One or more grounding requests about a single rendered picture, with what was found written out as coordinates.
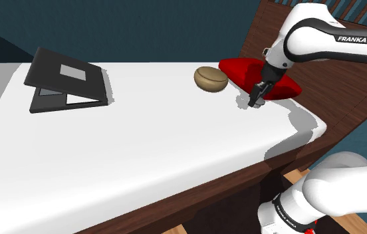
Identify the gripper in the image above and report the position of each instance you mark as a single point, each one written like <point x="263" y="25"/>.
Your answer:
<point x="271" y="73"/>

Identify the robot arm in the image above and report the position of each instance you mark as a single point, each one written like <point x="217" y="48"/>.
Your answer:
<point x="313" y="42"/>

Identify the red pillow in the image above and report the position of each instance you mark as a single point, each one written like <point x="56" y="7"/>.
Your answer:
<point x="242" y="73"/>

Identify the tan wooden bowl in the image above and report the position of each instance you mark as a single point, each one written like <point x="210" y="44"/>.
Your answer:
<point x="210" y="79"/>

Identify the wooden bed with white mattress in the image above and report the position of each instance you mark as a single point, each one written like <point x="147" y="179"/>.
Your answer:
<point x="138" y="145"/>

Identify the black open laptop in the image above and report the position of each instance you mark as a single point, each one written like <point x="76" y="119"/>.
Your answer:
<point x="58" y="73"/>

